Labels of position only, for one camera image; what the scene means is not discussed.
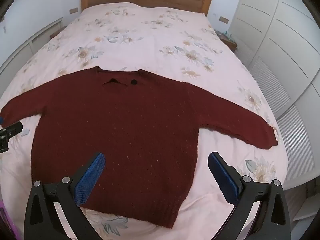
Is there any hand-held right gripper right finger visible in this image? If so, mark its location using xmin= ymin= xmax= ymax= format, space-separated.
xmin=208 ymin=151 xmax=292 ymax=240

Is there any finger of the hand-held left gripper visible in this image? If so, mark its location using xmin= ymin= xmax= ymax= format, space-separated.
xmin=0 ymin=117 xmax=23 ymax=153

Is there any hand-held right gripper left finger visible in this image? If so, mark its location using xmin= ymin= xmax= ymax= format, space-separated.
xmin=24 ymin=152 xmax=106 ymax=240

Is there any dark red knitted sweater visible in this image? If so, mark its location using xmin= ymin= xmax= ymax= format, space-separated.
xmin=0 ymin=66 xmax=279 ymax=228

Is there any purple object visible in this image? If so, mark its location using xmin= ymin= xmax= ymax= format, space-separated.
xmin=0 ymin=197 xmax=19 ymax=240

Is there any white low cabinet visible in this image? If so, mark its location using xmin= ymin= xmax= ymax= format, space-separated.
xmin=0 ymin=17 xmax=63 ymax=73

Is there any wooden nightstand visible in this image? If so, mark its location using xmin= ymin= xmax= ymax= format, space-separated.
xmin=49 ymin=26 xmax=67 ymax=40
xmin=214 ymin=29 xmax=238 ymax=50

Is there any pink floral bed blanket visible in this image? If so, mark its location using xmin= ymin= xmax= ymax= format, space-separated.
xmin=0 ymin=1 xmax=288 ymax=240

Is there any white wardrobe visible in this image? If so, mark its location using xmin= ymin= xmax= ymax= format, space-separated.
xmin=229 ymin=0 xmax=320 ymax=222

